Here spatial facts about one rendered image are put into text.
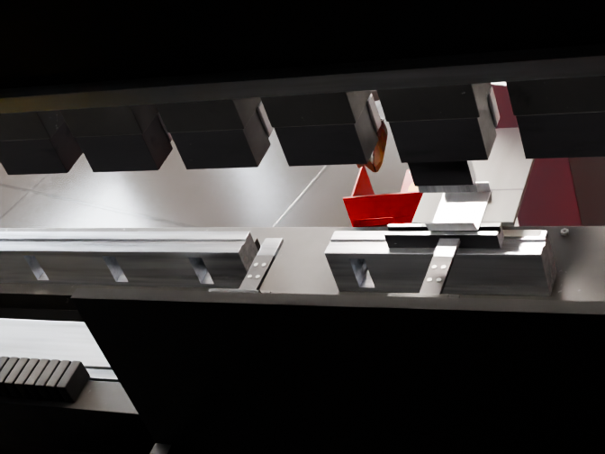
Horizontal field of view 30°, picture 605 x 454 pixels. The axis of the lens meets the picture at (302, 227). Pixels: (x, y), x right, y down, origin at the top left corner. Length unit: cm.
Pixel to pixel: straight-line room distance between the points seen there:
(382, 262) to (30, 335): 66
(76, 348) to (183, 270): 28
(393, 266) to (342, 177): 192
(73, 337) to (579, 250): 90
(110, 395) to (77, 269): 51
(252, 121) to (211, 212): 208
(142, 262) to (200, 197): 185
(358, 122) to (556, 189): 108
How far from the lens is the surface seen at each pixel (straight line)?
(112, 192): 430
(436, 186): 185
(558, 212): 282
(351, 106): 174
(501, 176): 199
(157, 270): 221
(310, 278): 210
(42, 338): 209
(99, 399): 188
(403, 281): 198
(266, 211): 384
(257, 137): 189
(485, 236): 187
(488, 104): 174
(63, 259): 232
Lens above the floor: 219
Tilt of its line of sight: 36 degrees down
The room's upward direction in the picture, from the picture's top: 22 degrees counter-clockwise
